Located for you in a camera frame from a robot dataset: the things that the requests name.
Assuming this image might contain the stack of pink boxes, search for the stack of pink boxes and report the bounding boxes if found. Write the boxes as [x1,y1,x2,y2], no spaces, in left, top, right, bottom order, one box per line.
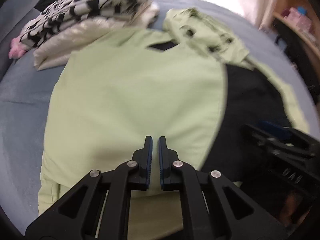
[286,7,312,30]

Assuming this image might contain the white shiny folded garment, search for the white shiny folded garment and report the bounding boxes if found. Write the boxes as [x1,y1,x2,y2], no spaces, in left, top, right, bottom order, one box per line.
[33,1,160,71]

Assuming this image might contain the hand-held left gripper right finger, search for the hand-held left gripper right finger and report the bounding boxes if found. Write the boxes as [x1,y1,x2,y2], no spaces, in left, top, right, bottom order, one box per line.
[158,136,288,240]

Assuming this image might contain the person's right hand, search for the person's right hand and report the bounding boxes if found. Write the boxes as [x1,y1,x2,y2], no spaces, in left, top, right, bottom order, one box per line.
[279,191,310,227]

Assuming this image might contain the black and white patterned garment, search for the black and white patterned garment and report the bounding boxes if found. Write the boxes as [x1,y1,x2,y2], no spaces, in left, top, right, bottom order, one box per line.
[19,0,157,49]

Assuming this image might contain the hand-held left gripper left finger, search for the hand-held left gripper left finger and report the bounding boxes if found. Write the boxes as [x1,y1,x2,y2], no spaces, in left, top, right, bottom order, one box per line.
[25,136,153,240]

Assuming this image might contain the pink and white plush toy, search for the pink and white plush toy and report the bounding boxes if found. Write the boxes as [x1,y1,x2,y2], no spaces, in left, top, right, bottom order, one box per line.
[9,37,28,58]

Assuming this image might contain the green and black hooded jacket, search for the green and black hooded jacket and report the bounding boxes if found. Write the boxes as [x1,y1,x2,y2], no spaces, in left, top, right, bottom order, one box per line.
[37,6,310,240]

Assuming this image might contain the grey-blue bedspread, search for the grey-blue bedspread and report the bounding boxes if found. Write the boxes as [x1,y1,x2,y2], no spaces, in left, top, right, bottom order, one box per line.
[0,0,315,220]

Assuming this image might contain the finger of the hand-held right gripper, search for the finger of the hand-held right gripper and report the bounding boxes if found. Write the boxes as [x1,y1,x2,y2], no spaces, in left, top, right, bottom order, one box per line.
[242,124,313,158]
[260,121,317,150]

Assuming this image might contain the grey-blue pillow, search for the grey-blue pillow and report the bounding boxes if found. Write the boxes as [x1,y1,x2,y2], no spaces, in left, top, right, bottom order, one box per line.
[0,0,48,80]

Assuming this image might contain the black hanging clothes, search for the black hanging clothes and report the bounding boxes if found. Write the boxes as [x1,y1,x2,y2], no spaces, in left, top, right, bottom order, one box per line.
[272,17,318,100]

